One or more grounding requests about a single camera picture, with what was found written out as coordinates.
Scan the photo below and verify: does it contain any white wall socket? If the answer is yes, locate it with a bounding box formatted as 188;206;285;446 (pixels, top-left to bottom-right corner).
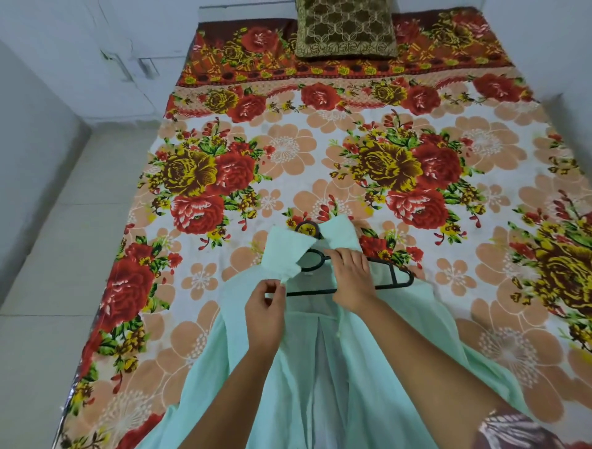
138;57;162;80
99;49;134;83

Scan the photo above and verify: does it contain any olive gold patterned cushion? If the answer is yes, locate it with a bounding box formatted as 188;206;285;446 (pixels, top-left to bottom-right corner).
294;0;400;60

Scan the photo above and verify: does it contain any black wire hanger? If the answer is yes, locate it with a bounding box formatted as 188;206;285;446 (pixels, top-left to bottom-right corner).
286;220;416;299

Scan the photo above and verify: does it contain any person's left forearm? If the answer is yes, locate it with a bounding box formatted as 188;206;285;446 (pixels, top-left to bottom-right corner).
177;345;279;449

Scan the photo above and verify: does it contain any person's left hand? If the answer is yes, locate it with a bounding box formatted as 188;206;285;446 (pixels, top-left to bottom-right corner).
244;279;288;358

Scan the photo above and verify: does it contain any white bed frame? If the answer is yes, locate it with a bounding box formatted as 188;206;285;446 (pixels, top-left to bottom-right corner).
198;0;485;23

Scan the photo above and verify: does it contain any mint green shirt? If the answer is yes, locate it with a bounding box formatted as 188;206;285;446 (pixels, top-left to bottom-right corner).
135;214;533;449

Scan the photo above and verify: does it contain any person's right forearm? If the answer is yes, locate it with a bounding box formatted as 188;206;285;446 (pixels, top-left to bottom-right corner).
355;295;511;449

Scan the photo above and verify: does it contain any floral bedsheet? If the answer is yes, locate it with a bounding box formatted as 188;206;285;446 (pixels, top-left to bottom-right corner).
52;6;592;449

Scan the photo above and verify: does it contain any person's right hand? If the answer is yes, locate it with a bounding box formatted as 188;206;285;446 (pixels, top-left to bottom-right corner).
323;247;379;315

